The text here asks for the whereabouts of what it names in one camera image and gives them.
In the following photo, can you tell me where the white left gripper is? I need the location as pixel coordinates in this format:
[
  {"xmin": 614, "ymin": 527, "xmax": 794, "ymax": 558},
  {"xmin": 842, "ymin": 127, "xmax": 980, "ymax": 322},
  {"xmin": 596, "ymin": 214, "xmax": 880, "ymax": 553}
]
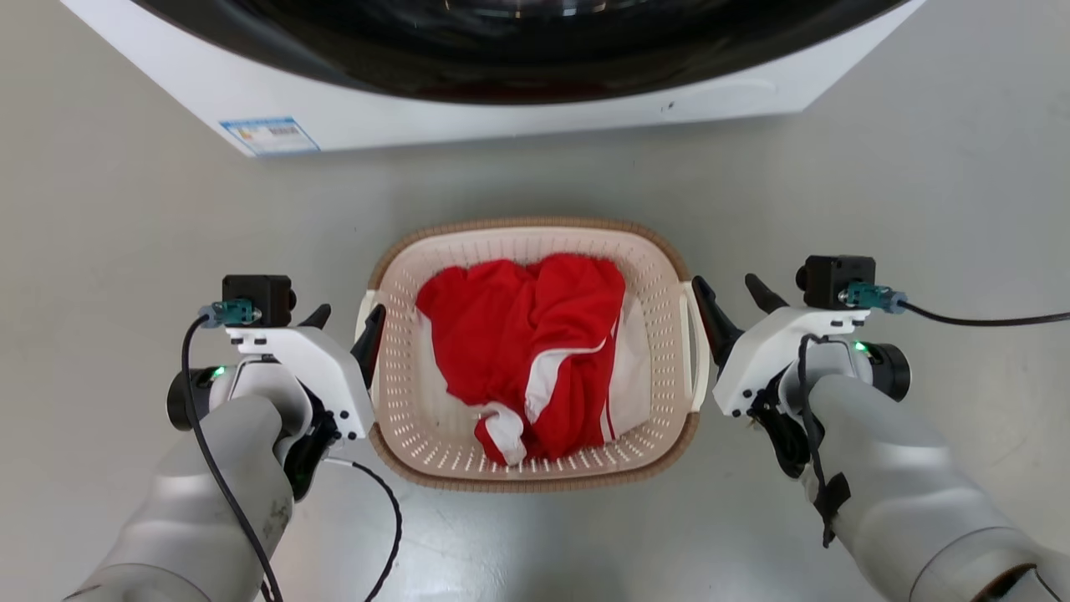
[{"xmin": 226, "ymin": 304, "xmax": 387, "ymax": 441}]

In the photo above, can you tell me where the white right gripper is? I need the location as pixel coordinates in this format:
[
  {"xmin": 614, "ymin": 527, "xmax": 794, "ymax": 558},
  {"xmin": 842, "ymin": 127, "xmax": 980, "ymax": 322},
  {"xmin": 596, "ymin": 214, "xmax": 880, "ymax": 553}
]
[{"xmin": 692, "ymin": 273, "xmax": 870, "ymax": 417}]

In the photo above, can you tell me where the beige perforated laundry basket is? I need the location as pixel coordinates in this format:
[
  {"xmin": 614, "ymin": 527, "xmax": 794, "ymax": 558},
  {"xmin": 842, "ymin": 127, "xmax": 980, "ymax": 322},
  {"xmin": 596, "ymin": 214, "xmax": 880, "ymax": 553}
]
[{"xmin": 354, "ymin": 217, "xmax": 711, "ymax": 492}]

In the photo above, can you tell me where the red garment with white stripes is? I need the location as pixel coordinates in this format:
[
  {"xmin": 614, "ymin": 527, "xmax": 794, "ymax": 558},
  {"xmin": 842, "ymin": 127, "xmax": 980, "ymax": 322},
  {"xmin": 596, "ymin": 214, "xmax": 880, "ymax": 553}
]
[{"xmin": 415, "ymin": 253, "xmax": 627, "ymax": 467}]

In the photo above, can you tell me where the blue energy label sticker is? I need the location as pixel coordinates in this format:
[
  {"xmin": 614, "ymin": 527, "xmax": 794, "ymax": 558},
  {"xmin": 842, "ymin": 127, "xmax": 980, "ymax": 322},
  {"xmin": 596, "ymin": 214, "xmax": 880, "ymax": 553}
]
[{"xmin": 219, "ymin": 116, "xmax": 322, "ymax": 157}]

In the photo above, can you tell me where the white front-load washing machine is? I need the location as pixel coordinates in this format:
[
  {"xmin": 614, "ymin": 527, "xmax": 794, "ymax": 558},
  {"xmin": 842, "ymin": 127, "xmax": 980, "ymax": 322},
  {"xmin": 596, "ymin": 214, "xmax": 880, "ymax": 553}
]
[{"xmin": 60, "ymin": 0, "xmax": 927, "ymax": 158}]

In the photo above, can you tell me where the round white filter cover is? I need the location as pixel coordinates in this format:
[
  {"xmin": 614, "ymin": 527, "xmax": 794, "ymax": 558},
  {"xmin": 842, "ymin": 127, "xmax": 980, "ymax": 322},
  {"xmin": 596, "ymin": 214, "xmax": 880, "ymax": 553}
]
[{"xmin": 660, "ymin": 78, "xmax": 780, "ymax": 115}]

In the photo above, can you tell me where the black round washer door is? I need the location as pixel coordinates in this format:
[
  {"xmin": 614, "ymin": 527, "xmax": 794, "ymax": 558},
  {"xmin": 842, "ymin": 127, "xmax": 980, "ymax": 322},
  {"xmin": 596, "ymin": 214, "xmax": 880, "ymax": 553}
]
[{"xmin": 134, "ymin": 0, "xmax": 909, "ymax": 106}]

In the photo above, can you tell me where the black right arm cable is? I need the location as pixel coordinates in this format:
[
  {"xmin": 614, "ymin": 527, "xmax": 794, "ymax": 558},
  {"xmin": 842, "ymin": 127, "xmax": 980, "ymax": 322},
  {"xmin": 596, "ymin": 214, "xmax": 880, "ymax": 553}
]
[{"xmin": 794, "ymin": 334, "xmax": 853, "ymax": 549}]

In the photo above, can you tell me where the thin black left gripper cable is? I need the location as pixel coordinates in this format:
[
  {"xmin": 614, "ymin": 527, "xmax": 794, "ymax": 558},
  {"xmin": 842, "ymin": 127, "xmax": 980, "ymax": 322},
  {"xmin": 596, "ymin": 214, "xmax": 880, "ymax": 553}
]
[{"xmin": 322, "ymin": 456, "xmax": 404, "ymax": 602}]

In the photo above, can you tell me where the black left camera cable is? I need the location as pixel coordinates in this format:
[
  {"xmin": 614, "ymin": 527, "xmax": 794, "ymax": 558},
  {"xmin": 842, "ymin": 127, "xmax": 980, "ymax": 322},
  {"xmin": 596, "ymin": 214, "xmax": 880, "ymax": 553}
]
[{"xmin": 181, "ymin": 298, "xmax": 286, "ymax": 602}]

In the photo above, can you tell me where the black camera cable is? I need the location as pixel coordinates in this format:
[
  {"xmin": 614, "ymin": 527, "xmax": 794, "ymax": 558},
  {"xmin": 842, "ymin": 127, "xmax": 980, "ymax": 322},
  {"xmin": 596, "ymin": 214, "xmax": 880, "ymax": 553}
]
[
  {"xmin": 839, "ymin": 282, "xmax": 1070, "ymax": 328},
  {"xmin": 181, "ymin": 298, "xmax": 286, "ymax": 602}
]

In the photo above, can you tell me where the black right camera cable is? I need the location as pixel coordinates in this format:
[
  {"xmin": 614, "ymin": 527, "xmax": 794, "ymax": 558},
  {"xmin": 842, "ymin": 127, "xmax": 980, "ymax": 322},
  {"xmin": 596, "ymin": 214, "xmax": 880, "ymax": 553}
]
[{"xmin": 839, "ymin": 282, "xmax": 1070, "ymax": 328}]

